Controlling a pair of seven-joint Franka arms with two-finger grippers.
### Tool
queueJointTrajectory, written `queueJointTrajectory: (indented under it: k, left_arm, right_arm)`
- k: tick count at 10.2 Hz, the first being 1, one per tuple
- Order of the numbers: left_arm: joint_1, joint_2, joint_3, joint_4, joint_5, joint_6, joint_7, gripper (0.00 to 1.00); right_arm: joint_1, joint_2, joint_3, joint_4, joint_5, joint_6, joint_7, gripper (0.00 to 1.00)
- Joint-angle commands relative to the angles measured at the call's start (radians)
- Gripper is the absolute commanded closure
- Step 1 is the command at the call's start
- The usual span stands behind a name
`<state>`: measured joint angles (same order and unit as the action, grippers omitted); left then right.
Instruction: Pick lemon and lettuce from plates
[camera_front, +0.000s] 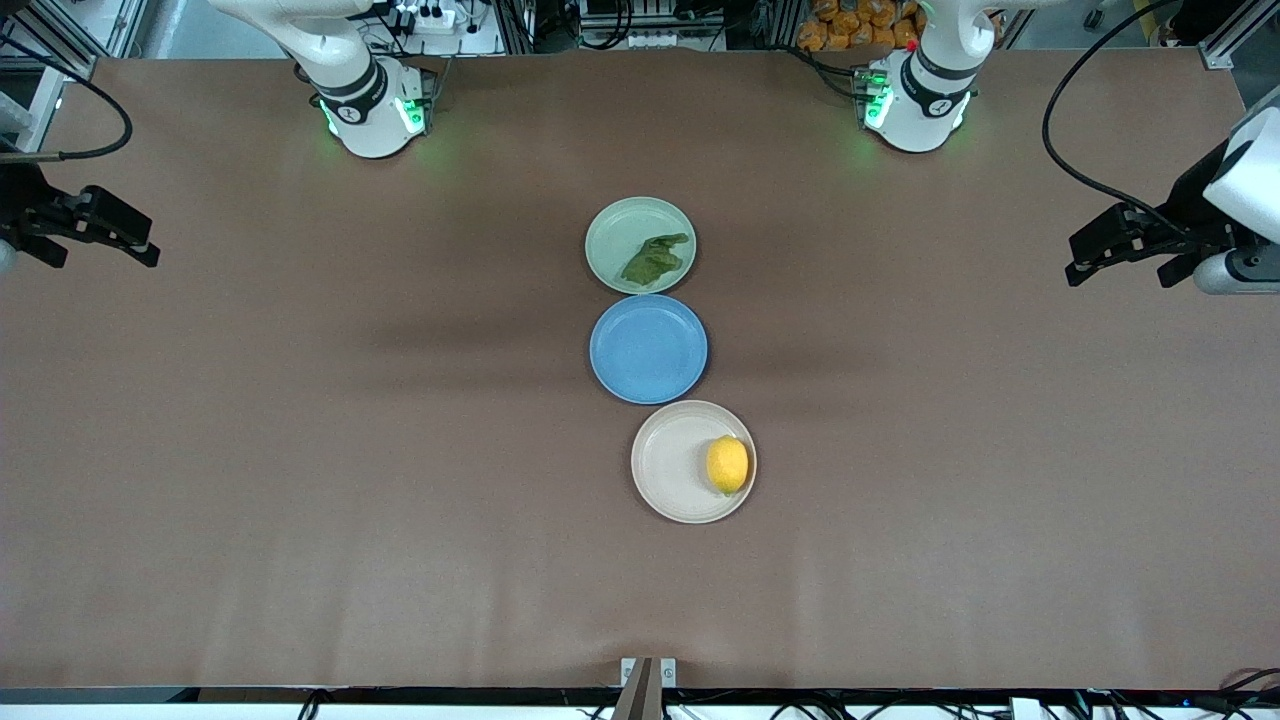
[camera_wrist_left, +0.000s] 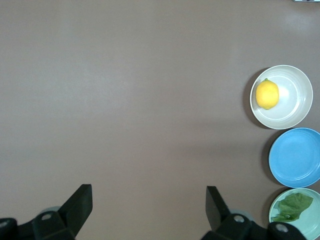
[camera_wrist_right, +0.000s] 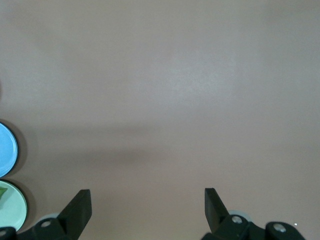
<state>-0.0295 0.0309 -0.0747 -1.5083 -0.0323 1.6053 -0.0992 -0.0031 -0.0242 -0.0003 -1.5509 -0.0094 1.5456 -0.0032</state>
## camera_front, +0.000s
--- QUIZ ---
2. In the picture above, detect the yellow lemon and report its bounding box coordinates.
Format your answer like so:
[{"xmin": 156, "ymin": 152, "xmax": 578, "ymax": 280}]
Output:
[{"xmin": 706, "ymin": 436, "xmax": 750, "ymax": 497}]

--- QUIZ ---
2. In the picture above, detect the green lettuce leaf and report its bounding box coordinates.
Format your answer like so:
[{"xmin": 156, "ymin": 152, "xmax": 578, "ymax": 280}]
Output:
[{"xmin": 620, "ymin": 233, "xmax": 691, "ymax": 286}]

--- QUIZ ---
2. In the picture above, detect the orange toy fruit pile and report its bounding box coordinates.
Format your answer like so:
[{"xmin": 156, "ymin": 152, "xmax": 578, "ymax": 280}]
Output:
[{"xmin": 797, "ymin": 0, "xmax": 926, "ymax": 53}]

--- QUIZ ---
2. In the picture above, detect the white power strip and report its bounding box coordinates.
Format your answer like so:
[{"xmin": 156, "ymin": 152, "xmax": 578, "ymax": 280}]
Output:
[{"xmin": 395, "ymin": 0, "xmax": 471, "ymax": 33}]

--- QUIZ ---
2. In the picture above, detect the blue plate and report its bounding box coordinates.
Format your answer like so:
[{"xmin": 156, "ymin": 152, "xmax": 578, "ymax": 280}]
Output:
[{"xmin": 589, "ymin": 294, "xmax": 709, "ymax": 405}]

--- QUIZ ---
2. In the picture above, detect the light green plate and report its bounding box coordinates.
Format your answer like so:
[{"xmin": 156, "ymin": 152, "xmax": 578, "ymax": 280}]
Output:
[{"xmin": 585, "ymin": 197, "xmax": 698, "ymax": 296}]

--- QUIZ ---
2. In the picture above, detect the beige plate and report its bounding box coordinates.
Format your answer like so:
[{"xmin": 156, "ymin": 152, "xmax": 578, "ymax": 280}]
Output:
[{"xmin": 631, "ymin": 400, "xmax": 758, "ymax": 525}]

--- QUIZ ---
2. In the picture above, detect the black equipment rack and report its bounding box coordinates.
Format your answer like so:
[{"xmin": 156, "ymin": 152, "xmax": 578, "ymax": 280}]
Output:
[{"xmin": 495, "ymin": 0, "xmax": 801, "ymax": 53}]

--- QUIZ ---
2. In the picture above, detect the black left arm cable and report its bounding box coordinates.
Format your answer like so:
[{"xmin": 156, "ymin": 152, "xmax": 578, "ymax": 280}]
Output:
[{"xmin": 1041, "ymin": 0, "xmax": 1201, "ymax": 241}]

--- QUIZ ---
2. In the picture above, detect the aluminium frame profile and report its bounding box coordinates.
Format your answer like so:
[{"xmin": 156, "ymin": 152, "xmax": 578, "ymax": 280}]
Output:
[
  {"xmin": 1198, "ymin": 0, "xmax": 1280, "ymax": 71},
  {"xmin": 0, "ymin": 0, "xmax": 98, "ymax": 83}
]

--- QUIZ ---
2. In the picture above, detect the black base cable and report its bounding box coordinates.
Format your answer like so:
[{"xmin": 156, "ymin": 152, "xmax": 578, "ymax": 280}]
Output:
[{"xmin": 798, "ymin": 44, "xmax": 873, "ymax": 101}]

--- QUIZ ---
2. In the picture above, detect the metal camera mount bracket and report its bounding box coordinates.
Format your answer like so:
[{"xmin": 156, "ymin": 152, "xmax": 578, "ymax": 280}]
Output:
[{"xmin": 612, "ymin": 657, "xmax": 678, "ymax": 720}]

